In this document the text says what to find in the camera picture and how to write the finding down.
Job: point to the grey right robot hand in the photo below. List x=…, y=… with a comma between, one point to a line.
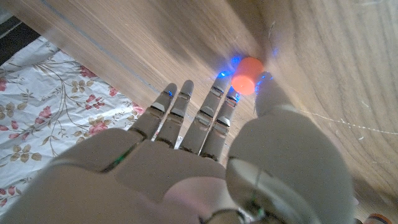
x=155, y=168

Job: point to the small orange cap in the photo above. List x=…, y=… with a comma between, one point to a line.
x=247, y=76

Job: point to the floral backdrop cloth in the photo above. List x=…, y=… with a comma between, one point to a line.
x=46, y=102

